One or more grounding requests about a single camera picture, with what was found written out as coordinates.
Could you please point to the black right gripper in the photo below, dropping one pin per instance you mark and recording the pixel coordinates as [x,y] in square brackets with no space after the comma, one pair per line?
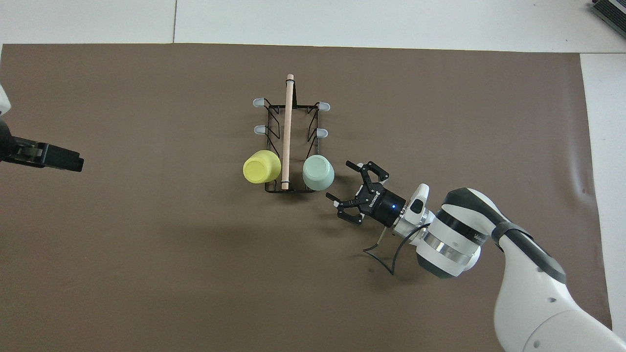
[386,208]

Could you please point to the pale green plastic cup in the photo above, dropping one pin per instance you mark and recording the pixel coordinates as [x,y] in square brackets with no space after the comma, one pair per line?
[318,173]

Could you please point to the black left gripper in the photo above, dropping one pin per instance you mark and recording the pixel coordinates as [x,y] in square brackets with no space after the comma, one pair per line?
[5,144]

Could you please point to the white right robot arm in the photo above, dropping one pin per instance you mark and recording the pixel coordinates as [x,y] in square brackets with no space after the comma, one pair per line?
[528,293]

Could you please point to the brown table mat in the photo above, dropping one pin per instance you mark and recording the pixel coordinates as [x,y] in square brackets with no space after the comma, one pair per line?
[146,269]

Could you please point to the yellow plastic cup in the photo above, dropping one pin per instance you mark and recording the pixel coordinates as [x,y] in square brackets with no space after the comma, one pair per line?
[259,168]

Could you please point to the dark ribbed box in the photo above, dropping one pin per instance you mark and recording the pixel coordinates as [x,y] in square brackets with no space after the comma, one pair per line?
[611,10]

